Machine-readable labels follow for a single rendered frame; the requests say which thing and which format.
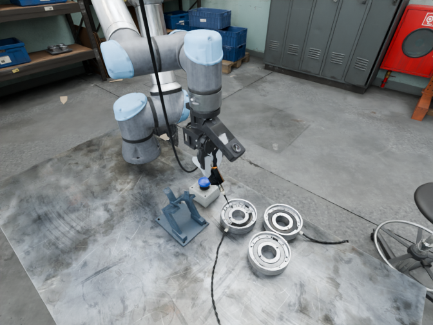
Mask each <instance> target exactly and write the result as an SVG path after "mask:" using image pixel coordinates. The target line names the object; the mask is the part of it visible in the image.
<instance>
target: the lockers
mask: <svg viewBox="0 0 433 325"><path fill-rule="evenodd" d="M409 1H410V0H366V2H365V4H363V3H362V2H363V0H337V2H335V1H334V0H271V2H270V7H269V18H268V24H267V33H266V39H265V50H264V60H263V63H264V64H265V68H264V69H266V70H270V71H274V72H278V73H281V74H285V75H290V76H293V77H297V78H301V79H305V80H308V81H313V82H316V83H320V84H325V85H328V86H333V87H336V88H340V89H343V90H348V91H351V92H356V93H359V94H364V93H365V91H366V90H367V89H368V88H369V86H370V85H371V84H372V82H373V80H375V78H376V76H377V74H378V72H379V70H380V66H381V64H382V62H383V59H384V57H385V54H386V53H387V50H388V48H389V45H390V43H391V41H392V38H393V37H394V34H395V32H396V29H397V27H398V25H399V22H400V21H401V18H402V16H403V13H404V11H405V9H406V7H407V6H408V4H409Z"/></svg>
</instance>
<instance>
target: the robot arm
mask: <svg viewBox="0 0 433 325"><path fill-rule="evenodd" d="M91 2H92V4H93V7H94V9H95V12H96V14H97V17H98V20H99V22H100V25H101V28H102V31H103V33H104V36H105V38H106V42H103V43H101V52H102V56H103V58H104V62H105V65H106V68H107V71H108V74H109V76H110V77H111V78H113V79H125V78H128V79H131V78H133V77H136V76H141V75H148V74H150V76H151V81H152V84H153V86H152V87H151V89H150V94H151V96H149V97H146V96H145V95H144V94H142V93H131V94H127V95H124V96H122V97H120V98H119V99H118V100H117V101H115V104H114V105H113V110H114V113H115V119H116V120H117V124H118V126H119V130H120V134H121V136H122V156H123V158H124V160H125V161H126V162H128V163H131V164H145V163H149V162H151V161H153V160H155V159H156V158H157V157H158V156H159V155H160V153H161V147H160V143H159V141H158V140H157V138H156V137H155V135H154V133H153V129H154V128H158V127H161V126H166V122H165V118H164V113H163V110H162V105H161V101H160V96H159V91H158V87H157V82H156V79H155V73H154V69H153V64H152V60H151V55H150V51H149V46H148V40H147V37H146V31H145V28H144V23H143V19H142V14H141V11H140V5H139V0H128V2H129V3H130V4H131V5H133V6H134V8H135V11H136V15H137V20H138V23H139V28H140V34H141V36H140V34H139V31H138V30H137V27H136V26H135V23H134V22H133V19H132V17H131V15H130V13H129V11H128V9H127V7H126V5H125V3H124V0H91ZM162 2H163V0H144V6H145V10H146V16H147V20H148V25H149V31H150V35H151V41H152V45H153V51H154V54H155V60H156V64H157V70H158V73H159V79H160V85H161V89H162V94H163V98H164V104H165V107H166V113H167V117H168V122H169V124H175V123H176V124H177V123H179V122H182V121H185V120H186V119H187V118H188V117H189V112H190V118H191V121H190V122H188V123H187V125H185V126H183V127H182V130H183V136H184V144H186V145H188V146H189V147H190V148H192V149H194V150H196V149H197V150H198V152H197V156H196V157H193V158H192V160H193V162H194V163H195V164H196V165H197V166H198V167H199V168H200V169H201V170H202V173H203V174H204V176H206V177H207V178H209V176H210V175H211V166H210V165H211V160H212V161H213V167H219V166H220V163H221V161H222V157H223V156H224V155H225V156H226V158H227V159H228V160H229V161H230V162H234V161H235V160H237V159H238V158H239V157H240V156H241V155H242V154H244V152H245V148H244V147H243V146H242V144H241V143H240V142H239V141H238V140H237V138H236V137H235V136H234V135H233V134H232V133H231V132H230V131H229V129H228V128H227V127H226V126H225V125H224V123H223V122H222V121H221V120H220V119H219V118H218V117H217V115H219V114H220V107H221V105H222V58H223V50H222V37H221V35H220V34H219V33H218V32H216V31H214V30H192V31H189V32H188V31H185V30H174V31H172V32H171V33H170V34H169V35H168V34H167V31H166V25H165V20H164V14H163V11H162ZM180 69H183V70H184V71H185V72H186V73H187V80H188V93H189V97H188V93H187V92H186V91H185V90H182V87H181V85H180V84H178V83H177V82H176V78H175V72H174V70H180ZM185 133H186V134H187V139H188V141H186V138H185Z"/></svg>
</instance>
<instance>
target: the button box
mask: <svg viewBox="0 0 433 325"><path fill-rule="evenodd" d="M189 194H195V196H196V197H195V198H194V199H193V200H195V201H197V202H198V203H199V204H201V205H202V206H203V207H205V208H207V207H208V206H209V205H210V204H211V203H212V202H213V201H214V200H215V199H216V198H217V197H218V196H220V190H219V188H218V186H217V185H209V186H208V187H201V186H199V185H198V181H197V182H196V183H195V184H194V185H192V186H191V187H189Z"/></svg>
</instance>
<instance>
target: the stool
mask: <svg viewBox="0 0 433 325"><path fill-rule="evenodd" d="M414 201H415V203H416V206H417V207H418V209H419V211H420V212H421V213H422V214H423V216H424V217H425V218H426V219H427V220H428V221H429V222H431V223H432V224H433V182H428V183H425V184H422V185H421V186H419V187H418V188H417V189H416V191H415V192H414ZM392 222H400V223H405V224H410V225H413V226H416V227H418V234H417V239H416V244H412V245H410V246H409V245H408V244H407V243H406V242H404V241H402V240H401V239H400V238H398V237H397V236H395V235H394V234H393V233H391V232H390V231H388V230H387V229H385V228H384V227H383V225H385V224H388V223H392ZM379 229H382V230H383V231H384V232H386V233H387V234H389V235H390V236H391V237H393V238H394V239H396V240H397V241H398V242H400V243H401V244H402V245H404V246H405V247H407V248H408V249H407V254H405V255H401V256H399V257H396V256H395V254H394V253H393V252H392V250H391V249H390V247H389V245H388V244H387V242H386V241H385V239H384V238H383V236H382V235H381V233H380V232H379ZM423 230H425V231H427V232H429V233H430V234H431V235H430V236H429V237H428V238H427V239H422V233H423ZM370 236H371V240H372V241H374V245H375V247H376V250H377V252H378V253H379V255H380V257H381V258H382V260H383V261H384V262H383V261H381V262H383V263H385V264H386V265H388V266H390V267H391V268H394V269H395V270H397V271H399V272H401V273H402V274H404V275H406V276H408V277H410V278H411V279H413V280H415V281H417V282H418V283H420V282H419V281H418V280H417V279H415V278H414V277H413V276H412V275H411V274H410V273H409V271H412V270H415V269H416V268H419V267H423V268H425V269H426V271H427V273H428V274H429V276H430V278H431V279H432V280H433V273H432V271H431V270H430V267H432V265H431V262H433V255H429V254H428V252H429V251H430V250H431V249H432V248H433V231H431V230H429V229H427V228H425V227H423V226H421V225H418V224H416V223H413V222H409V221H403V220H389V221H385V222H382V223H381V224H379V225H378V226H377V227H376V228H374V229H373V232H372V233H371V234H370ZM378 242H379V244H380V246H381V248H382V250H383V252H384V254H385V256H386V258H387V259H386V258H385V257H384V255H383V254H382V252H381V250H380V247H379V246H378ZM420 284H421V283H420ZM426 288H427V287H426ZM426 298H427V299H428V300H429V301H431V302H432V303H433V289H430V288H427V292H426Z"/></svg>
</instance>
